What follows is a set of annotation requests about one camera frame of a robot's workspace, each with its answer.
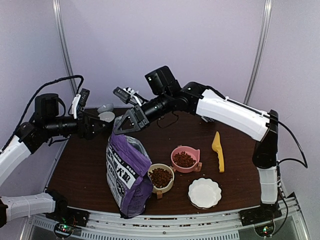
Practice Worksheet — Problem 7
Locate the aluminium corner post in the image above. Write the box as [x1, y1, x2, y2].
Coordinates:
[243, 0, 273, 105]
[51, 0, 78, 96]

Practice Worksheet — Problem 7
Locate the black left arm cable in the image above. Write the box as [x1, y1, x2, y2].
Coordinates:
[0, 74, 85, 151]

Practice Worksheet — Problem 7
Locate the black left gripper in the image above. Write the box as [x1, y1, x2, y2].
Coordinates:
[43, 109, 109, 140]

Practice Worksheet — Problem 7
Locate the aluminium front rail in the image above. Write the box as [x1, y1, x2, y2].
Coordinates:
[24, 197, 303, 240]

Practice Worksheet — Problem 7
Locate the blue white patterned bowl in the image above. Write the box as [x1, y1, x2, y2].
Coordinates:
[202, 116, 215, 123]

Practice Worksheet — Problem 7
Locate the yellow plastic scoop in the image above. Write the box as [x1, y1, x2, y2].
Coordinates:
[211, 131, 225, 173]

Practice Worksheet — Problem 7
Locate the kibble in cream bowl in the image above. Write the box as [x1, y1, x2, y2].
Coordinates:
[148, 167, 173, 189]

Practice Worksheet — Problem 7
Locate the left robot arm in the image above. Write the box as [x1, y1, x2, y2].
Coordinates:
[0, 90, 112, 226]

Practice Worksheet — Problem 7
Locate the aluminium corner post left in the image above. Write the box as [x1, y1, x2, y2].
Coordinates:
[51, 0, 78, 96]

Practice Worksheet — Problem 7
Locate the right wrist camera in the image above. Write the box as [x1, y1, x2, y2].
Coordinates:
[113, 87, 148, 107]

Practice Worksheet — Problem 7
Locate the wooden stand under cream bowl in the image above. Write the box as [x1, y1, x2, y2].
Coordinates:
[155, 190, 175, 200]

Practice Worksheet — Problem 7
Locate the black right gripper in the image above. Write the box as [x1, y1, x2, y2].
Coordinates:
[112, 91, 172, 135]

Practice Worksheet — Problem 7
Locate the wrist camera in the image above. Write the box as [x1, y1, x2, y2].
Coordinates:
[113, 87, 148, 107]
[69, 88, 90, 119]

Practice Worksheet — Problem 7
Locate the purple pet food bag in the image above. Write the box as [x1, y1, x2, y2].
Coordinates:
[105, 115, 154, 219]

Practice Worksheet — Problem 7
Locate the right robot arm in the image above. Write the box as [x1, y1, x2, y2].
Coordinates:
[113, 65, 279, 221]

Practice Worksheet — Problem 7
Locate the kibble in pink bowl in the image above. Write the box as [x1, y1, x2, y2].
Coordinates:
[173, 151, 196, 168]

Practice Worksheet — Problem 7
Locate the white scalloped dish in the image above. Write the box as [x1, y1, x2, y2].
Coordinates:
[187, 177, 222, 209]

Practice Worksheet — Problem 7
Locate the dark bowl white inside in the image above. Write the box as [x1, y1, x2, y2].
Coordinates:
[98, 111, 116, 123]

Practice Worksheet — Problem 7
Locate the aluminium corner post right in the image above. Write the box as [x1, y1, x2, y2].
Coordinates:
[243, 0, 273, 105]

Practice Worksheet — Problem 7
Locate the pink pet bowl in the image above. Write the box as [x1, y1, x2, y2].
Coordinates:
[170, 145, 202, 173]

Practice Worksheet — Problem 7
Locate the cream pet bowl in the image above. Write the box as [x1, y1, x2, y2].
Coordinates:
[147, 163, 175, 194]

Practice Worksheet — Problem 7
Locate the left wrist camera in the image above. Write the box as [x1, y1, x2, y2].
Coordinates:
[69, 88, 90, 119]

